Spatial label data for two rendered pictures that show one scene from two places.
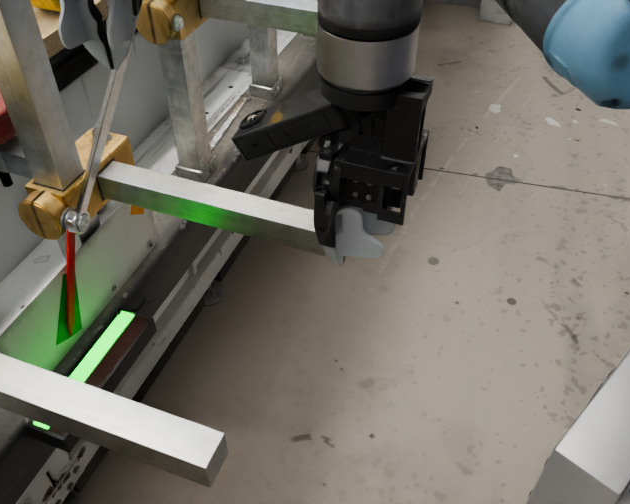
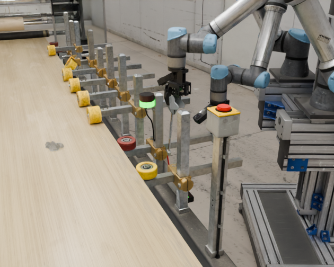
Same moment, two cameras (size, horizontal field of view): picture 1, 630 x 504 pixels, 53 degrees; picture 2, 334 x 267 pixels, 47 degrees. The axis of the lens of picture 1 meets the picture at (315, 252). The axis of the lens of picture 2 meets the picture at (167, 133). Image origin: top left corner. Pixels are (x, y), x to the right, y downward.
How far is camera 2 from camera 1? 1.42 m
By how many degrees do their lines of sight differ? 40
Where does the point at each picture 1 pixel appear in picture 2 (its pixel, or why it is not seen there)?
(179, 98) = (141, 132)
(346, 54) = (221, 95)
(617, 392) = (283, 116)
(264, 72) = (127, 129)
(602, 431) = (286, 118)
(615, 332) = not seen: hidden behind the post
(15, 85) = (160, 123)
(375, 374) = not seen: hidden behind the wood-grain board
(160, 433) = (231, 160)
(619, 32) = (265, 79)
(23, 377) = (204, 166)
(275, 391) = not seen: hidden behind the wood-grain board
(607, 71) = (264, 83)
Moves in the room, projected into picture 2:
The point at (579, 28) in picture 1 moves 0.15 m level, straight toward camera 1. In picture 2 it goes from (260, 80) to (281, 90)
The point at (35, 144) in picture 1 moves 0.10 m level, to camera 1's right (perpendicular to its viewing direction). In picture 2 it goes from (160, 136) to (176, 130)
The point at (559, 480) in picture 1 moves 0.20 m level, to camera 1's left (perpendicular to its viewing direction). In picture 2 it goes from (286, 124) to (258, 139)
